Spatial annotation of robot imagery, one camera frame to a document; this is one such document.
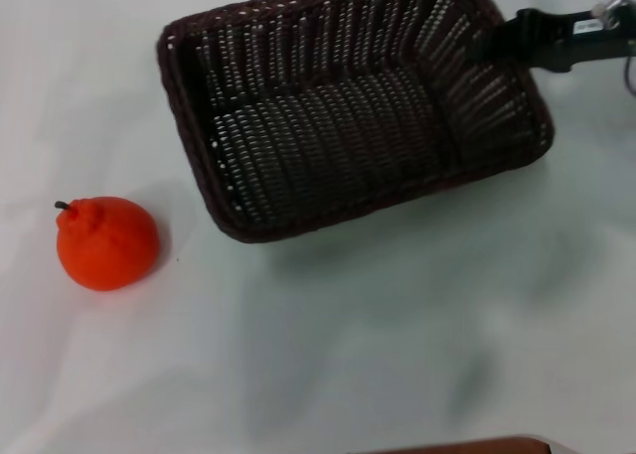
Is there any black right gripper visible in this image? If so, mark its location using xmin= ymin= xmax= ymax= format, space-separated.
xmin=463 ymin=7 xmax=636 ymax=74

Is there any black woven rectangular basket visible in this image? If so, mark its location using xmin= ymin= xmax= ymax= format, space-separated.
xmin=156 ymin=0 xmax=556 ymax=245

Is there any orange tangerine with dark stem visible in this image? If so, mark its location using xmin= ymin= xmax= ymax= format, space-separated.
xmin=54 ymin=196 xmax=161 ymax=292

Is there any brown robot base edge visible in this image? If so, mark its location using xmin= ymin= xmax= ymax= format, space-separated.
xmin=381 ymin=435 xmax=553 ymax=454

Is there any grey cable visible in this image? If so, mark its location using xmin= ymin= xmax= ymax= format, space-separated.
xmin=622 ymin=55 xmax=636 ymax=98

